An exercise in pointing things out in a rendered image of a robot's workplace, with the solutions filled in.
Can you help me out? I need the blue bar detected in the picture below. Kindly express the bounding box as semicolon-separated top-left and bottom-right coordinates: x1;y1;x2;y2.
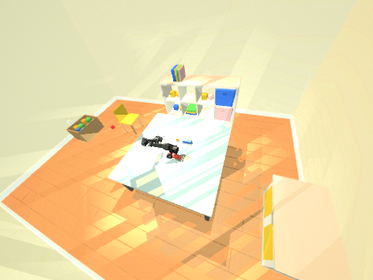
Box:
182;138;192;144

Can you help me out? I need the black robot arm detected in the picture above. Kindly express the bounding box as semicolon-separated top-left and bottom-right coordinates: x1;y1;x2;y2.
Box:
141;135;179;154

